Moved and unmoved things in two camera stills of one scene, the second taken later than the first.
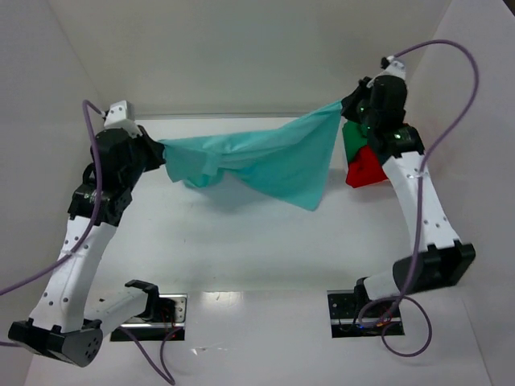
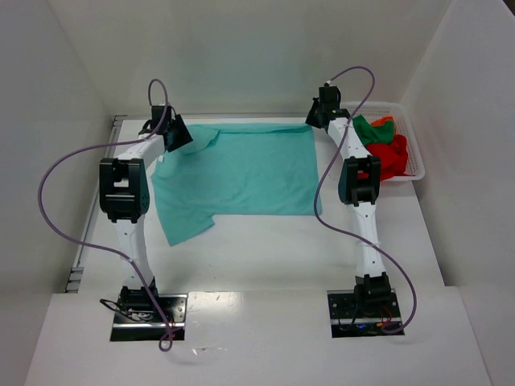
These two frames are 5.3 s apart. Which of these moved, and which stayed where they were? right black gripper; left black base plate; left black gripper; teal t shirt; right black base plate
Moved: right black gripper; teal t shirt; left black gripper
Stayed: left black base plate; right black base plate
